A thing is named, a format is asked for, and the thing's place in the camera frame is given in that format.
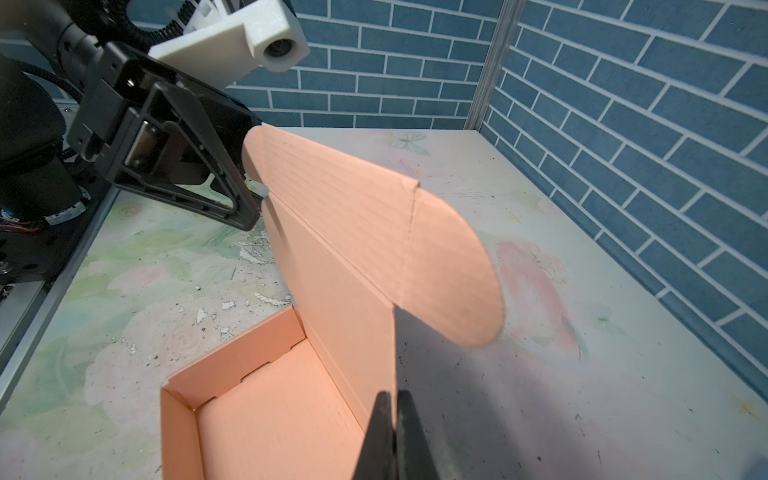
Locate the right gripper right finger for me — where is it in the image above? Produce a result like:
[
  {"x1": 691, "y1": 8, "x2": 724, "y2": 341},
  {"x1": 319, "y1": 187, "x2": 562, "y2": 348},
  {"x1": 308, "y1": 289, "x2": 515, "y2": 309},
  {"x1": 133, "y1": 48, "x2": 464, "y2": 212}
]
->
[{"x1": 394, "y1": 390, "x2": 440, "y2": 480}]

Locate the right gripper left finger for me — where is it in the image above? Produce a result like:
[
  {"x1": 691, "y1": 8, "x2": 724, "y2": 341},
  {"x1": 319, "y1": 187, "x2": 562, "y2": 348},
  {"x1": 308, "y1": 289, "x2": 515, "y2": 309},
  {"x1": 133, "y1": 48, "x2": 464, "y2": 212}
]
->
[{"x1": 352, "y1": 391, "x2": 396, "y2": 480}]

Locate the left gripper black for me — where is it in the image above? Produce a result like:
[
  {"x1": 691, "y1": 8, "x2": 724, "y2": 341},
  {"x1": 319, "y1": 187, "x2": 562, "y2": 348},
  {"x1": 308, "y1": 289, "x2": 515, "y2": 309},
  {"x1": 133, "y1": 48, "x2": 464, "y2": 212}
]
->
[{"x1": 65, "y1": 41, "x2": 261, "y2": 231}]

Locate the pink cardboard box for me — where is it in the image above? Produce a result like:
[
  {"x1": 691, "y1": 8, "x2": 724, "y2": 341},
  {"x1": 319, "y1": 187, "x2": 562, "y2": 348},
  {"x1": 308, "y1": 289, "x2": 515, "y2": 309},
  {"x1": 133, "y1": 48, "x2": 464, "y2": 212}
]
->
[{"x1": 160, "y1": 124, "x2": 506, "y2": 479}]

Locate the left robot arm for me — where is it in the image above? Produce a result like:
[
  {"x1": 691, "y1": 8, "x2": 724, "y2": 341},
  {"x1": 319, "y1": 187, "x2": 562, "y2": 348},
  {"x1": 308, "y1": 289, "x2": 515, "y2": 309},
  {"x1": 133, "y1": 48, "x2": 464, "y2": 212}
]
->
[{"x1": 1, "y1": 1, "x2": 261, "y2": 285}]

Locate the aluminium mounting rail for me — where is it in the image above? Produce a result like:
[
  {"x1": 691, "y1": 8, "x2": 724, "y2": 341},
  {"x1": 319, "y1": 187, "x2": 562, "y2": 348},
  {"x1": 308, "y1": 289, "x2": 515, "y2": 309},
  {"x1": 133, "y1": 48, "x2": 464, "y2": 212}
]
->
[{"x1": 1, "y1": 158, "x2": 117, "y2": 407}]

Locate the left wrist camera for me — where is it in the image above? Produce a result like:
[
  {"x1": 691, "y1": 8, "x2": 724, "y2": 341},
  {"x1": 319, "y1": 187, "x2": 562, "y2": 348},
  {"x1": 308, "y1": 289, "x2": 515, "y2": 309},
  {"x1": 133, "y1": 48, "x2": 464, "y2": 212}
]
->
[{"x1": 149, "y1": 0, "x2": 310, "y2": 89}]

